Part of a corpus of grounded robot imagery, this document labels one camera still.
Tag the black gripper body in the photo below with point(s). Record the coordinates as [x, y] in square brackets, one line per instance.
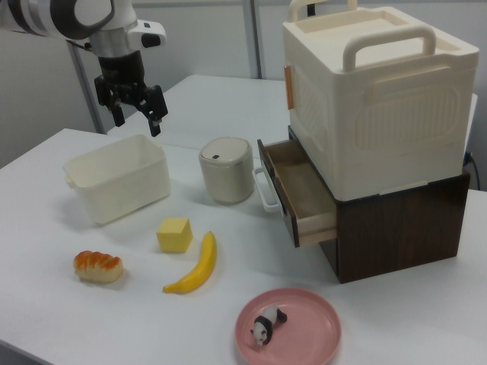
[121, 70]

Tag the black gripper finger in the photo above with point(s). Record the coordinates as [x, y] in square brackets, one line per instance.
[118, 114]
[156, 110]

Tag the white plastic box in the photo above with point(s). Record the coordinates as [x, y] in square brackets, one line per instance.
[125, 194]

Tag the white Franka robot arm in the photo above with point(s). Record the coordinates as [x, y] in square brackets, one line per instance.
[45, 17]

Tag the large cream storage box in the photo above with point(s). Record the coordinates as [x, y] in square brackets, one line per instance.
[399, 125]

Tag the small beige lidded trash can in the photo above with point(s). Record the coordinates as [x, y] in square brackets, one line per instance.
[226, 178]

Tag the yellow cube block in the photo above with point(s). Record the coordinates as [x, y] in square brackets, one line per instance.
[173, 237]

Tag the toy bread roll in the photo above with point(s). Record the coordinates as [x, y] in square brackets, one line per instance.
[98, 266]

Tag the yellow toy banana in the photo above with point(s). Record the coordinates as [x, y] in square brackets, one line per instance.
[203, 262]

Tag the panda toy figure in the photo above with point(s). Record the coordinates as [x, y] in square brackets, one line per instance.
[264, 325]

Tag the pink round plate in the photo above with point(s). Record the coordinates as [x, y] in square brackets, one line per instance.
[304, 334]

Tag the dark wood drawer cabinet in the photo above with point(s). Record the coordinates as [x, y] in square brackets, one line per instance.
[403, 232]

